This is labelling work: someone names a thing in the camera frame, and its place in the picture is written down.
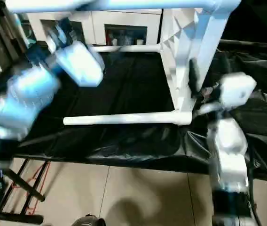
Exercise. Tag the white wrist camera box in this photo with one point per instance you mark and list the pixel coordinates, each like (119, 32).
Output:
(79, 63)
(237, 89)

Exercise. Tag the black work mat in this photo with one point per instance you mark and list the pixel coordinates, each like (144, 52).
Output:
(124, 89)

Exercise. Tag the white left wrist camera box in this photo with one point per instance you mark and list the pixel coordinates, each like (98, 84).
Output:
(79, 63)

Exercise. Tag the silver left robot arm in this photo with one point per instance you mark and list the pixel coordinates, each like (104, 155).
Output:
(20, 99)

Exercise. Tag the white plastic table top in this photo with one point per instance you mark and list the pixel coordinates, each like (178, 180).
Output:
(190, 47)

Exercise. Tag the black flat device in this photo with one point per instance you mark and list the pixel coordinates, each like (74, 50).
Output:
(251, 44)

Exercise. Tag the white plastic table leg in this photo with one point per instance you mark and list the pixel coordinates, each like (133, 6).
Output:
(124, 47)
(124, 117)
(100, 4)

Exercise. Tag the white glass-door cabinet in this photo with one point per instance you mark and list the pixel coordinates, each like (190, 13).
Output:
(124, 23)

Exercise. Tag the black metal table frame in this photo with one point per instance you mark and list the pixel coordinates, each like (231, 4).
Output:
(25, 188)

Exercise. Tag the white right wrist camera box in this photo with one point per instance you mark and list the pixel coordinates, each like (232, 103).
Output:
(237, 89)

